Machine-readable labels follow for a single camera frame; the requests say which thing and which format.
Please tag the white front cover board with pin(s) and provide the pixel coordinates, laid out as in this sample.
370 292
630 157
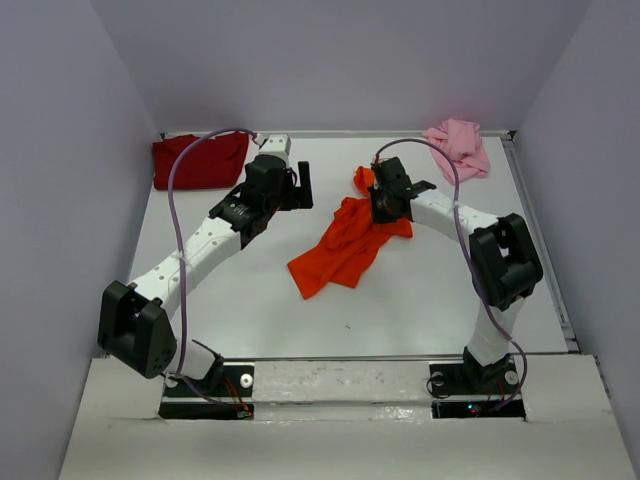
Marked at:
350 420

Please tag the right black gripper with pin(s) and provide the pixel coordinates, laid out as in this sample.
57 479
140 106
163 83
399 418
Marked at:
377 215

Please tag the dark red folded t-shirt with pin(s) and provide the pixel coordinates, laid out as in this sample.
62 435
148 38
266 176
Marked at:
214 164

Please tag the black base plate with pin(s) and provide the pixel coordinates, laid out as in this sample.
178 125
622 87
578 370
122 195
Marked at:
460 393
227 399

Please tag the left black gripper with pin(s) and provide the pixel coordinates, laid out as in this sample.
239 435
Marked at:
298 198

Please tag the pink crumpled t-shirt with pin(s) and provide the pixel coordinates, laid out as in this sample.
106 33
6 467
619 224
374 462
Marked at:
463 144

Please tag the orange t-shirt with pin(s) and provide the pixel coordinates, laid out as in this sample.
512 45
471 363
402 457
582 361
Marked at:
350 244

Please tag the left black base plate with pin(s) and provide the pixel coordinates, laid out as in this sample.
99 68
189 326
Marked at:
227 399

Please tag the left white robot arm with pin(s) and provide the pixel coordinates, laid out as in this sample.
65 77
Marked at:
135 317

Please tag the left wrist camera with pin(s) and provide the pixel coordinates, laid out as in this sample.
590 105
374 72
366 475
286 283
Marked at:
277 145

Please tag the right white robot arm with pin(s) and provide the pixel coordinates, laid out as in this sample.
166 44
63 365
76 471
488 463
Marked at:
503 264

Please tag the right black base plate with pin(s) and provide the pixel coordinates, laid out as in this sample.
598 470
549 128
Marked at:
460 393

